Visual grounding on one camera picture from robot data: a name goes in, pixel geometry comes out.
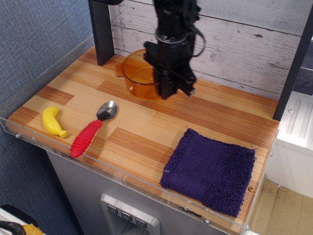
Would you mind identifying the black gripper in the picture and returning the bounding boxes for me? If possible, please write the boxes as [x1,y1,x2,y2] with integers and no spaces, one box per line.
[144,41,196,99]

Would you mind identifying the orange transparent bowl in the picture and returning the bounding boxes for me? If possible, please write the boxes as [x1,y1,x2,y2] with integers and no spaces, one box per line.
[116,49,161,100]

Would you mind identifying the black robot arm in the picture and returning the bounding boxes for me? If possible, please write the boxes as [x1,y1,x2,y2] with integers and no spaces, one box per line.
[144,0,203,99]

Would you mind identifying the purple towel cloth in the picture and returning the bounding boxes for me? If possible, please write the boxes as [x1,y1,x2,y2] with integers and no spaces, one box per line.
[160,128,256,218]

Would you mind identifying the yellow toy banana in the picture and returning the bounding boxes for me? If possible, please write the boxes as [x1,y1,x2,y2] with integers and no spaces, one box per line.
[42,106,67,138]

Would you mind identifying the clear acrylic table guard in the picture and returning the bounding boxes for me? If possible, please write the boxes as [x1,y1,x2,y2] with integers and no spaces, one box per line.
[0,38,278,235]

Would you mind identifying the grey cabinet with button panel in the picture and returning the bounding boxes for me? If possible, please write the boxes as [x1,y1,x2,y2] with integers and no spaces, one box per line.
[48,152,223,235]

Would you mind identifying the white appliance at right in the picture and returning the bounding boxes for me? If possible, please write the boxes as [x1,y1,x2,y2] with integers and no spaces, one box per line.
[266,92,313,197]

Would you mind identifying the yellow black object bottom left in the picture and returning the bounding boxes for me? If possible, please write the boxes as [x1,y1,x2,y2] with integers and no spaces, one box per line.
[0,205,44,235]

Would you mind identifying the red handled metal spoon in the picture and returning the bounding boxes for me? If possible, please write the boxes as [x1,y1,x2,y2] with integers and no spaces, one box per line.
[70,100,118,158]

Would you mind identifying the dark left frame post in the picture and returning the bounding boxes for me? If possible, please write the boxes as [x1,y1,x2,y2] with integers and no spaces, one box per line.
[88,0,115,66]

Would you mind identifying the dark frame post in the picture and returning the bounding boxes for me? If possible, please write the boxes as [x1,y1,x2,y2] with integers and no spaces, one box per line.
[272,0,313,121]
[88,0,115,66]

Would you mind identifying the dark right frame post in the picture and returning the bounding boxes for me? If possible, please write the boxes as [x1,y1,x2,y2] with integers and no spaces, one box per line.
[272,0,313,121]

